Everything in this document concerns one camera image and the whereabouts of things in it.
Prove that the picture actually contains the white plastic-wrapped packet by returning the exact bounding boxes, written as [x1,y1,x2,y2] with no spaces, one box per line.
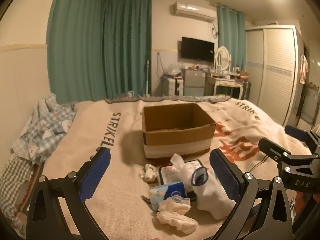
[170,153,193,182]

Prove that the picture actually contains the blue checked quilt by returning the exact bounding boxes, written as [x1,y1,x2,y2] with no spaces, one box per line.
[10,92,77,165]

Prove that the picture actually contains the white sock with blue trim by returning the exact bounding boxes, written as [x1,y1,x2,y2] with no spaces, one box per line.
[191,166,237,220]

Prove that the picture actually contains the black wall television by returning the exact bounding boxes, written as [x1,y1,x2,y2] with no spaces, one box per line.
[181,37,215,62]

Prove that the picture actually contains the clear plastic bag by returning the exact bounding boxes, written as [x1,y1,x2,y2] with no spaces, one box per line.
[168,64,183,78]

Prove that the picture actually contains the dark suitcase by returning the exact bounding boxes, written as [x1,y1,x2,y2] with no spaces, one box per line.
[241,81,251,100]

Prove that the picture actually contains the green corner curtain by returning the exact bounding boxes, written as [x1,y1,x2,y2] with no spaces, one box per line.
[101,0,152,99]

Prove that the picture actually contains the white louvred wardrobe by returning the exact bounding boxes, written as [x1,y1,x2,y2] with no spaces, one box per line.
[245,25,304,127]

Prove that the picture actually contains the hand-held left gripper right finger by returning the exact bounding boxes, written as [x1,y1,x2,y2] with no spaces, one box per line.
[209,148,294,240]

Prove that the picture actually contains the white oval mirror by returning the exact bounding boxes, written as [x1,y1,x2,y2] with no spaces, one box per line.
[214,46,232,72]

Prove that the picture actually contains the white frilly sock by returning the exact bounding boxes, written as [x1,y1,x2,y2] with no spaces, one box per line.
[155,210,199,233]
[159,196,192,215]

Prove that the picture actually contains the light teal curtain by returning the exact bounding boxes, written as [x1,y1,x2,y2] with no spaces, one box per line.
[216,4,247,70]

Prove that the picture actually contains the green gingham bed sheet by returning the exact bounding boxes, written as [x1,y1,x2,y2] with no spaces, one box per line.
[0,152,34,222]

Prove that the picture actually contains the black-edged packet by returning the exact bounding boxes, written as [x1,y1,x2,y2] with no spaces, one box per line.
[159,159,204,200]

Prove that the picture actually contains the cream printed blanket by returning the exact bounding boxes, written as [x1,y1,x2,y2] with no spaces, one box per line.
[41,96,313,240]

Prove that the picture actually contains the brown cardboard box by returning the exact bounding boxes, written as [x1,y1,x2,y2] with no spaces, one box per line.
[142,102,217,159]

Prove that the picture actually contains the small silver fridge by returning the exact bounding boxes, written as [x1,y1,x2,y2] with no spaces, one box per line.
[183,69,207,96]

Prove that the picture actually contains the white air conditioner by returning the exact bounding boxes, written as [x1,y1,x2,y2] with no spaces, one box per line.
[171,2,217,22]

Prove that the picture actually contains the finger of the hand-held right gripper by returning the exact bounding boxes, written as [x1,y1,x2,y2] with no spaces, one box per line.
[258,137,293,162]
[284,124,320,155]

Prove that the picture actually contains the thin black cable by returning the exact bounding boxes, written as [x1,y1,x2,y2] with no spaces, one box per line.
[246,154,269,174]

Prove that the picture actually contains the white dressing table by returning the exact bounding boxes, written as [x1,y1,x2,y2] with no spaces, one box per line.
[206,75,247,100]

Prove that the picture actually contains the wide green curtain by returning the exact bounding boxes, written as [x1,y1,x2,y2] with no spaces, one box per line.
[46,0,105,104]

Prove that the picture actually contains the blue tissue packet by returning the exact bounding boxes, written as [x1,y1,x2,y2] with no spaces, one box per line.
[149,182,188,212]

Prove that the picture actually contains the black wall cable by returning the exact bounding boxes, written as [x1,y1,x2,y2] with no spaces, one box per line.
[156,52,165,80]

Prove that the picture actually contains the hanging patterned garment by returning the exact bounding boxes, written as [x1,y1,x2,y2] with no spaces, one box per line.
[299,54,309,85]

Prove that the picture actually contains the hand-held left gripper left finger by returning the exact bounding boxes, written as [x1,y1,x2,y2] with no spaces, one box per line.
[26,147,112,240]

